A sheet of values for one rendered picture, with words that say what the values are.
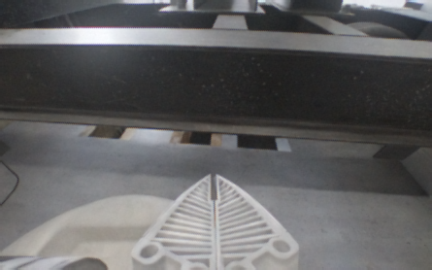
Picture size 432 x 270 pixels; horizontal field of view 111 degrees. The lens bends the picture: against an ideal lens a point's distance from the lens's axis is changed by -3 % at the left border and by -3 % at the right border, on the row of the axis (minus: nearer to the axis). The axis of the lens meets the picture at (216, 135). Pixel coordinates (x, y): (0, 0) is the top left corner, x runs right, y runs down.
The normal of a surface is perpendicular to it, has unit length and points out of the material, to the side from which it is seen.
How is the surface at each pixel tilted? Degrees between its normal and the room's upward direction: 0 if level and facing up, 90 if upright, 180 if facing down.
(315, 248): 0
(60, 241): 73
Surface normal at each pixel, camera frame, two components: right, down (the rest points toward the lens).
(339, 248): 0.00, -0.70
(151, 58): -0.08, 0.71
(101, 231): 0.04, 0.42
